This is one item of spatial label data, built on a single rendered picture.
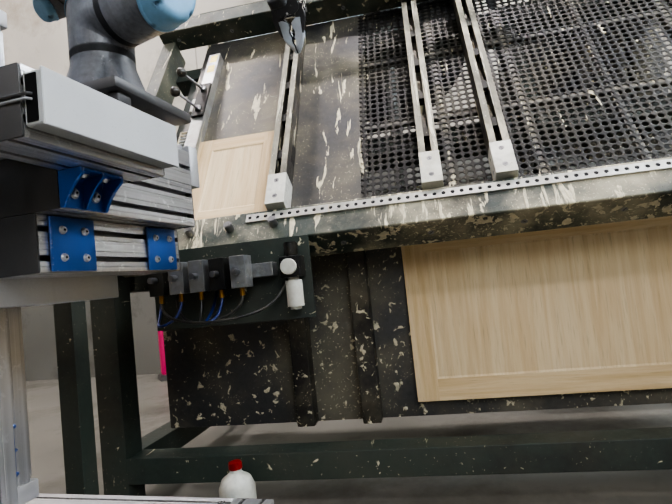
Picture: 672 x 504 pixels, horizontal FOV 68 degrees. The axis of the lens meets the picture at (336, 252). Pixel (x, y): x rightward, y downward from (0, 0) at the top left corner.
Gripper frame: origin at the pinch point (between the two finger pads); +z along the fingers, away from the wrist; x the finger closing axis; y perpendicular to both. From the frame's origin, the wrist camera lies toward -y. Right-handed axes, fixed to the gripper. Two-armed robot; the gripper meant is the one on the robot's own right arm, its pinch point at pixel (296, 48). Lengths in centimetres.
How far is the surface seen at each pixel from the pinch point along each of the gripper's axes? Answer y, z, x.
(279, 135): 19.9, 25.4, 19.0
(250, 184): 7.9, 37.5, 29.0
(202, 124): 34, 18, 53
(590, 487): -31, 132, -65
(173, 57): 77, -8, 80
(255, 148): 23.0, 28.8, 30.3
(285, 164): 7.2, 32.7, 14.8
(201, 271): -31, 50, 33
